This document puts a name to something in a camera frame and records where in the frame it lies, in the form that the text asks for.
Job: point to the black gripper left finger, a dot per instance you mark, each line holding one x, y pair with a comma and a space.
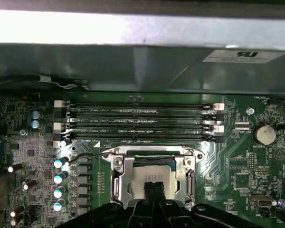
140, 213

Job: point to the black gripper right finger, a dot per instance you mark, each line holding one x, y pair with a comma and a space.
171, 216

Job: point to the silver CPU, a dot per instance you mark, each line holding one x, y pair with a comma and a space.
137, 178

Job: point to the metal socket cover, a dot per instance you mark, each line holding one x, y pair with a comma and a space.
124, 171

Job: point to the metal locking lever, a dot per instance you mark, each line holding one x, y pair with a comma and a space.
92, 156

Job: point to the CPU socket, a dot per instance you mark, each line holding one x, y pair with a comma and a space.
188, 163

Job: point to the black square chip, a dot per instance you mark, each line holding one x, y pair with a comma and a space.
242, 182

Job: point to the black RAM slot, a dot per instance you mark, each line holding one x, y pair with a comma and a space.
156, 126
156, 116
156, 106
156, 136

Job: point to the silver capacitor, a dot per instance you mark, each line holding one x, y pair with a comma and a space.
57, 206
58, 164
58, 178
36, 114
57, 193
36, 124
63, 143

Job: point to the green motherboard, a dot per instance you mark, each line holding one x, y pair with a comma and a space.
228, 147

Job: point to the silver USB port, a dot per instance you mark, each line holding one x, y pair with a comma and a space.
263, 203

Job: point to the black capacitor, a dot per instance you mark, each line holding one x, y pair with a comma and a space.
31, 183
16, 167

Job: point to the silver coin battery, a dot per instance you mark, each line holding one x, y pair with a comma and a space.
264, 134

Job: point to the silver board screw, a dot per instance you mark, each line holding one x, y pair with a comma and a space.
251, 111

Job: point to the black PC case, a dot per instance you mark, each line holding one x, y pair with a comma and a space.
109, 66

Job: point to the white label sticker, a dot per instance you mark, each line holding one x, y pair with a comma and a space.
244, 57

